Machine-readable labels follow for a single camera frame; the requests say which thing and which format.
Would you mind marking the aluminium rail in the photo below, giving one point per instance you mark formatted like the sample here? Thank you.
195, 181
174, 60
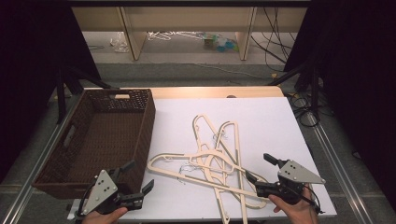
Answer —
339, 161
40, 155

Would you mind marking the brown woven basket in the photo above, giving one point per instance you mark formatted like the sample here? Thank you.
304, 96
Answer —
102, 137

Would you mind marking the beige wooden shelf unit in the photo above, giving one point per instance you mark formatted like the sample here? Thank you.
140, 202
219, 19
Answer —
186, 18

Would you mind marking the person's right hand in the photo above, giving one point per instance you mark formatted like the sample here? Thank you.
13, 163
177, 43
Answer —
300, 213

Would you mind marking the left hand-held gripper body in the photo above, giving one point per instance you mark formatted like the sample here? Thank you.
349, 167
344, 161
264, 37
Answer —
101, 193

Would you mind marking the white board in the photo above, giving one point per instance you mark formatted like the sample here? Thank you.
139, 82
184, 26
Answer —
274, 130

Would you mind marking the pile of colourful plastic things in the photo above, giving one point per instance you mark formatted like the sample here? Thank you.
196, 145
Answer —
221, 43

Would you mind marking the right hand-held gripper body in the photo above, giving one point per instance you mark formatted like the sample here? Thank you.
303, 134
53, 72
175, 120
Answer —
295, 174

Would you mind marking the black metal stand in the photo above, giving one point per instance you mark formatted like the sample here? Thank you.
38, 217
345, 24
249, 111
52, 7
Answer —
314, 87
62, 93

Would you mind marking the person's left hand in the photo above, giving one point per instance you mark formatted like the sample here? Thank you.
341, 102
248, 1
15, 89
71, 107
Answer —
102, 218

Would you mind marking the clear plastic bag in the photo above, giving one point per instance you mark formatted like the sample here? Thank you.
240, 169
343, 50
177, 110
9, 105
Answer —
119, 43

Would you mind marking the white hangers on floor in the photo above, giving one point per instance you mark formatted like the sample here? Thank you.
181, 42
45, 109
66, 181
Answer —
162, 35

